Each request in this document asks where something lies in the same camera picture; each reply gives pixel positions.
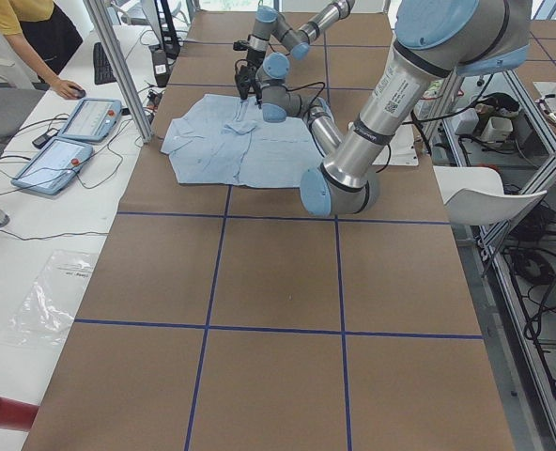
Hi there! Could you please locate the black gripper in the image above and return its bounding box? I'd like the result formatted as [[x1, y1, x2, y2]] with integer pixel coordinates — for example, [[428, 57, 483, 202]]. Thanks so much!
[[235, 66, 263, 108], [246, 47, 265, 70]]

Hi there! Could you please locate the light blue striped shirt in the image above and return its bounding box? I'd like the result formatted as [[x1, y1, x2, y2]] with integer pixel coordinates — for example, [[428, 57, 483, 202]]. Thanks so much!
[[161, 94, 321, 188]]

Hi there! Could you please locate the person's forearm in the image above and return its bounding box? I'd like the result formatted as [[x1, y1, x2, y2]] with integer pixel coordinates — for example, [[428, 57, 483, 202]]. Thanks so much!
[[4, 33, 58, 86]]

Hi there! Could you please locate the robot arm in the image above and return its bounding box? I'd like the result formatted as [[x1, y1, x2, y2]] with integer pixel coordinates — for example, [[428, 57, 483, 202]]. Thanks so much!
[[236, 1, 532, 216], [233, 0, 355, 100]]

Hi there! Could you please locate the person's hand on mouse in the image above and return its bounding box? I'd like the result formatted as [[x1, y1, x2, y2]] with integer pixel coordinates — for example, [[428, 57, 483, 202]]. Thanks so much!
[[49, 78, 81, 100]]

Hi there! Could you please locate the black keyboard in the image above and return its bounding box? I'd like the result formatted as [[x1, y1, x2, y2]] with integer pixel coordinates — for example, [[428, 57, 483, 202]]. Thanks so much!
[[92, 42, 116, 86]]

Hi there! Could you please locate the upper blue teach pendant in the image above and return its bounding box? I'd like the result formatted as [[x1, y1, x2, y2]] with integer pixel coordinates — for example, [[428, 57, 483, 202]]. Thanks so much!
[[58, 98, 122, 143]]

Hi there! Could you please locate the blue teach pendant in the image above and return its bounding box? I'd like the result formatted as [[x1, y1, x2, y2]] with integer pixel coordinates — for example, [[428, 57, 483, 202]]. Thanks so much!
[[58, 98, 122, 143], [11, 138, 94, 195]]

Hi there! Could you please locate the black computer mouse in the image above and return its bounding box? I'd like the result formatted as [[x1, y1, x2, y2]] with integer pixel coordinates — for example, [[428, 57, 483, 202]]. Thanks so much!
[[71, 86, 85, 99]]

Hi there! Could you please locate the lower blue teach pendant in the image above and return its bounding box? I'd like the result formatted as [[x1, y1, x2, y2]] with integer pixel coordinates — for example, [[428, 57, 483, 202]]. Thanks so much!
[[11, 138, 94, 195]]

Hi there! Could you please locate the white plastic chair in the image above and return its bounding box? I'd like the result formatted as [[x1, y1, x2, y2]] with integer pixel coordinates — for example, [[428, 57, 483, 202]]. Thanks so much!
[[433, 166, 547, 226]]

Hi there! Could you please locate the clear plastic bag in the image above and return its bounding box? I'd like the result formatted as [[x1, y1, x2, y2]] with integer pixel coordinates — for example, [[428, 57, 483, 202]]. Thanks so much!
[[2, 250, 99, 350]]

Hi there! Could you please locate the red cylinder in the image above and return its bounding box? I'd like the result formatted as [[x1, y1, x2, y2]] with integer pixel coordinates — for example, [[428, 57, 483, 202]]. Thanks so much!
[[0, 397, 39, 432]]

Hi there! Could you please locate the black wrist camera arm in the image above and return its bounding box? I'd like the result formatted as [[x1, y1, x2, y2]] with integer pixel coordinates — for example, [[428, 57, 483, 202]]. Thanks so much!
[[233, 39, 251, 52]]

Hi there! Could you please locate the aluminium frame post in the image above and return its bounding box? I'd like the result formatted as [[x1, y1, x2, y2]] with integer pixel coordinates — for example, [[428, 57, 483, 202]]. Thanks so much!
[[83, 0, 153, 144]]

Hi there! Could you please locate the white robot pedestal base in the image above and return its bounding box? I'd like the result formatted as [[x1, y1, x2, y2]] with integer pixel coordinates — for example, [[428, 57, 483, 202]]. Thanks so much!
[[373, 125, 419, 167]]

